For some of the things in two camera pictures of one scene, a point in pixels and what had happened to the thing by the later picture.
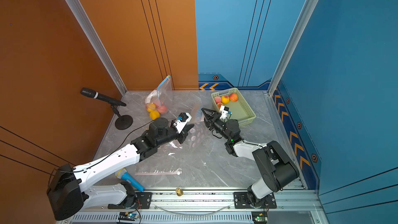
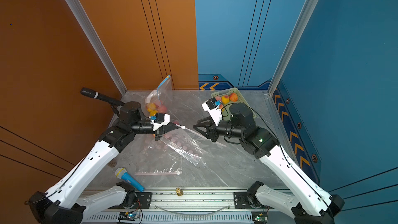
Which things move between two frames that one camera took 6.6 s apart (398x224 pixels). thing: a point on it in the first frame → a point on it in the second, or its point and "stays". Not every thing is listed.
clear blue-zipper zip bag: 160,99 stays
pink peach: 162,109 stays
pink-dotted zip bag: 198,142 → 162,155
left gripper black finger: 184,133 → 165,129
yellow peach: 154,114 stays
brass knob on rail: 179,192 stays
